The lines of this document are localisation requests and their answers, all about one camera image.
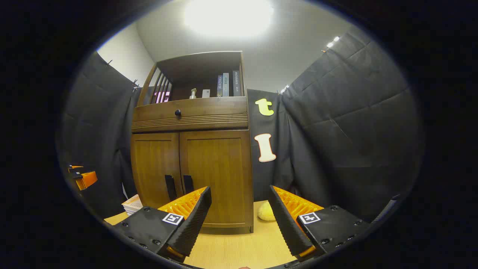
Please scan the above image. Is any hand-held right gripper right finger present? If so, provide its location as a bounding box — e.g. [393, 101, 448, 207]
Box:
[268, 185, 370, 262]

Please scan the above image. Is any wooden drawer with black knob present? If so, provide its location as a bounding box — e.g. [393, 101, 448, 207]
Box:
[131, 96, 249, 133]

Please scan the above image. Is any round yellow soft object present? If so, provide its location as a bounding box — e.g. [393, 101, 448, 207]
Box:
[258, 201, 277, 222]

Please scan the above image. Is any black ribbed strap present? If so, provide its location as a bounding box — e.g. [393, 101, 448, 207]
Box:
[372, 194, 402, 224]

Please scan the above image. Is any large ceiling light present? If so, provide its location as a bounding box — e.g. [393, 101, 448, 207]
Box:
[183, 0, 275, 38]

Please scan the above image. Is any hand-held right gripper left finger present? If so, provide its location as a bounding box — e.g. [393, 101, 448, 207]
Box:
[112, 186, 212, 262]

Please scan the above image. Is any stack of white booklets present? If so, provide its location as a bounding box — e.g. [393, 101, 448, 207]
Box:
[122, 194, 144, 216]

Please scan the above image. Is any black backdrop cloth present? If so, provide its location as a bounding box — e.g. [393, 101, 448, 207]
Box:
[56, 30, 424, 221]

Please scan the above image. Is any wooden double-door shoe cabinet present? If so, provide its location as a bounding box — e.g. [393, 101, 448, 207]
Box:
[131, 51, 254, 234]

